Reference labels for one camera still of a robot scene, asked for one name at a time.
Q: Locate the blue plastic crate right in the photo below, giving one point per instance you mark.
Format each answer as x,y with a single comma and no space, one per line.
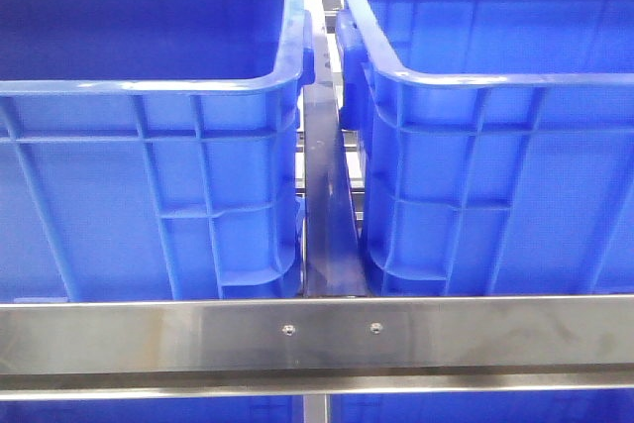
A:
498,141

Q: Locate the blue plastic crate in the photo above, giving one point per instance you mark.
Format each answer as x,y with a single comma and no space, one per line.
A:
148,149
498,141

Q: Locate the steel centre divider bar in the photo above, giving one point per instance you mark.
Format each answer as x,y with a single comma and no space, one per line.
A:
333,262

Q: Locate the blue plastic crate left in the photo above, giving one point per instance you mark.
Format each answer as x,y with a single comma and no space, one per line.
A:
148,149

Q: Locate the blue crate lower right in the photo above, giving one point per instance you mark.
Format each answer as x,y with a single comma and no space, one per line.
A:
595,405

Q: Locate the blue crate lower left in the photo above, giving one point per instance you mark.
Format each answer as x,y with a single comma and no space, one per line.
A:
212,409

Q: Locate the steel vertical post below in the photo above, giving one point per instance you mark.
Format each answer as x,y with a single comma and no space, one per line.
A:
316,408

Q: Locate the stainless steel front rail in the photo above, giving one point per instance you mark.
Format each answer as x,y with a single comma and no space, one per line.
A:
310,346

